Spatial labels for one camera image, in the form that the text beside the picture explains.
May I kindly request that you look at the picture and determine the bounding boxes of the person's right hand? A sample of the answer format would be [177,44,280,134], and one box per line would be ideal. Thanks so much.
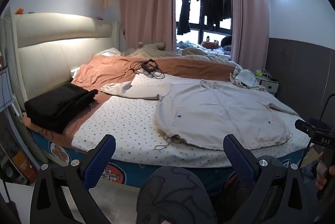
[315,158,335,191]

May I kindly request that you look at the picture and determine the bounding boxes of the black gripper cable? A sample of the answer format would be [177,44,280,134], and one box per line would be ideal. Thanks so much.
[301,132,314,167]

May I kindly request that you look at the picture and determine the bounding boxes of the white pillow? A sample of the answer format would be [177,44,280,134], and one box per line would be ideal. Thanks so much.
[94,47,121,57]

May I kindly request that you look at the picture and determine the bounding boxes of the beige jacket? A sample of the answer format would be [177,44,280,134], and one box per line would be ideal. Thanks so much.
[100,79,300,151]

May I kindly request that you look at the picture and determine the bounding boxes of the row of dark hanging clothes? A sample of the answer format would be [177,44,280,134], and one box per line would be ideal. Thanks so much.
[177,0,233,36]

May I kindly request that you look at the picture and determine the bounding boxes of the orange blanket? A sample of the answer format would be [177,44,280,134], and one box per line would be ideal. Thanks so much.
[22,55,244,144]

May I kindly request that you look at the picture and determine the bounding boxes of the orange box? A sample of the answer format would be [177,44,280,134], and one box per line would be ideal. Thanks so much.
[12,151,37,183]

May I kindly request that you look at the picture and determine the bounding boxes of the cream padded headboard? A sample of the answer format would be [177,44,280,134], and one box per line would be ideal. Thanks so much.
[5,13,121,112]

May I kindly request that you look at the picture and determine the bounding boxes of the white bedside cabinet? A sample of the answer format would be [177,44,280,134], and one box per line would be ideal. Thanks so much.
[255,72,279,94]

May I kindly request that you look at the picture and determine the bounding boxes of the beige comforter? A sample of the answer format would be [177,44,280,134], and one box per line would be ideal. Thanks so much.
[123,43,236,63]

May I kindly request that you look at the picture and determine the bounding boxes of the brown plush toy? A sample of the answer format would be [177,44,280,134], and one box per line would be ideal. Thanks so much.
[200,36,219,50]

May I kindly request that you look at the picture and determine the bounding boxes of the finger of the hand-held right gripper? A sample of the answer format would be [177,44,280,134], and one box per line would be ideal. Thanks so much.
[295,119,316,133]

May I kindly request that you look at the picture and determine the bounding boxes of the crumpled white cloth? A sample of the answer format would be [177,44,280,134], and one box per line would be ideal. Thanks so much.
[230,67,265,90]

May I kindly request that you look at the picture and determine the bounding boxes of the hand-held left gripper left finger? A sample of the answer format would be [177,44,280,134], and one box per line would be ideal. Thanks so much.
[30,134,116,224]

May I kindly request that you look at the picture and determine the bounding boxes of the beige plush toy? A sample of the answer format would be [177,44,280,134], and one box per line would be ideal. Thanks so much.
[138,41,166,51]

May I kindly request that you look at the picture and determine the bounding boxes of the black cable bundle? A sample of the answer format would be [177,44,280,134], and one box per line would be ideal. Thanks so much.
[130,59,165,80]

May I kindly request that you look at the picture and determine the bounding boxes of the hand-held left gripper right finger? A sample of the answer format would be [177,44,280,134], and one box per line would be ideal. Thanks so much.
[223,134,309,224]

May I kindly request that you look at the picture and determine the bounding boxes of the black folded clothes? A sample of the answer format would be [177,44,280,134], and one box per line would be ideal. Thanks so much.
[24,83,98,135]

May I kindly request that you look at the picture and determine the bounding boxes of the person's patterned pants leg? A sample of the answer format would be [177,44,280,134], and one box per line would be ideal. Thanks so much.
[136,166,219,224]

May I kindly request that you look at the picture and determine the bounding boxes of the floral bed sheet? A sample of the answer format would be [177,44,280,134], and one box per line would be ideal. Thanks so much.
[71,73,313,168]

